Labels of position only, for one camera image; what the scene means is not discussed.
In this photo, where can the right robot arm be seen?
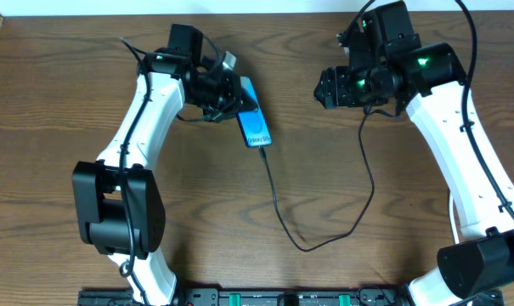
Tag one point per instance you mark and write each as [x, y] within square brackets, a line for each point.
[387, 62]

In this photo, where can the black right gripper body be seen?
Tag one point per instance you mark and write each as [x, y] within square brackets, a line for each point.
[330, 89]

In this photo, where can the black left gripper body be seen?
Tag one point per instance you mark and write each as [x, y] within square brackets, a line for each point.
[234, 95]

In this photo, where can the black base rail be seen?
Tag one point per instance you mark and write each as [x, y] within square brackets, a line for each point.
[213, 297]

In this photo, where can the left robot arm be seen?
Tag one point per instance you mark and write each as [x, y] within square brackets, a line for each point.
[118, 205]

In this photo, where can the blue Samsung Galaxy smartphone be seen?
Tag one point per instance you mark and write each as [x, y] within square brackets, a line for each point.
[253, 126]

